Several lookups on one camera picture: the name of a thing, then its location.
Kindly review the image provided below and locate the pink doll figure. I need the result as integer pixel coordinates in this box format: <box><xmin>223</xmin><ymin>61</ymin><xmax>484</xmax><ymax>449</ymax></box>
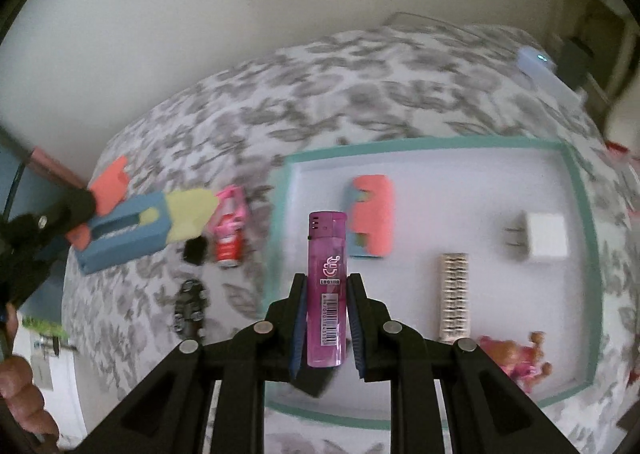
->
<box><xmin>478</xmin><ymin>331</ymin><xmax>553</xmax><ymax>393</ymax></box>

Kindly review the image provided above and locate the large coral blue toy block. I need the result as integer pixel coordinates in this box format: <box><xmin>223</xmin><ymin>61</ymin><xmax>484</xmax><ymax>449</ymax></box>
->
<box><xmin>66</xmin><ymin>155</ymin><xmax>219</xmax><ymax>274</ymax></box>

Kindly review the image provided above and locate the beige staple strip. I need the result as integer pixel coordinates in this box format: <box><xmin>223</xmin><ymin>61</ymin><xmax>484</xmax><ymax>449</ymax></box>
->
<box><xmin>439</xmin><ymin>253</ymin><xmax>471</xmax><ymax>344</ymax></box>

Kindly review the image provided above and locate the white charger cube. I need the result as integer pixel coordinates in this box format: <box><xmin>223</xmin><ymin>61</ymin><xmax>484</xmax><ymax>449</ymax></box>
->
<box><xmin>506</xmin><ymin>211</ymin><xmax>570</xmax><ymax>263</ymax></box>

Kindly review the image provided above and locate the purple lighter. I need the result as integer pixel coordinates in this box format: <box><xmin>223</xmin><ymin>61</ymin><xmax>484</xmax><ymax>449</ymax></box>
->
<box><xmin>307</xmin><ymin>211</ymin><xmax>347</xmax><ymax>368</ymax></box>

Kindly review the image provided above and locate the small coral blue toy block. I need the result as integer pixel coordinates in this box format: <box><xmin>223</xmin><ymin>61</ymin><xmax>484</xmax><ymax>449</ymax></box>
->
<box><xmin>346</xmin><ymin>175</ymin><xmax>395</xmax><ymax>258</ymax></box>

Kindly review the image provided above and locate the black rectangular box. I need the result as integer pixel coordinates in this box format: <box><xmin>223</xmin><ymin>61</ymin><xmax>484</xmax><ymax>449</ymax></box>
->
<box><xmin>182</xmin><ymin>235</ymin><xmax>208</xmax><ymax>267</ymax></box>

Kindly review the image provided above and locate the person's hand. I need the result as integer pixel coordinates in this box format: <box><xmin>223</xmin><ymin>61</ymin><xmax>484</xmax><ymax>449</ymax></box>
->
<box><xmin>0</xmin><ymin>302</ymin><xmax>61</xmax><ymax>440</ymax></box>

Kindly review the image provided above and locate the teal rimmed white tray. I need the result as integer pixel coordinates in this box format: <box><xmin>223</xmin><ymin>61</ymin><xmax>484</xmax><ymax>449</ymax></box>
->
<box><xmin>264</xmin><ymin>137</ymin><xmax>602</xmax><ymax>406</ymax></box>

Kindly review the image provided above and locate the grey floral tablecloth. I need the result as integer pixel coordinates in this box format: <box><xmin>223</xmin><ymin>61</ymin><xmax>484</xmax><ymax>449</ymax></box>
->
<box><xmin>98</xmin><ymin>25</ymin><xmax>639</xmax><ymax>453</ymax></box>

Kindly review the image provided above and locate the white device with blue light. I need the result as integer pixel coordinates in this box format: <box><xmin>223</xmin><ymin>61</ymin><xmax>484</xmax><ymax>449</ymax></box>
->
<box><xmin>515</xmin><ymin>46</ymin><xmax>587</xmax><ymax>109</ymax></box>

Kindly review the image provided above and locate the red can with pink strap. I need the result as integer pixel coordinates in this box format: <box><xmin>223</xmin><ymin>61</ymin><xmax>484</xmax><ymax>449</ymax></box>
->
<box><xmin>208</xmin><ymin>185</ymin><xmax>248</xmax><ymax>269</ymax></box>

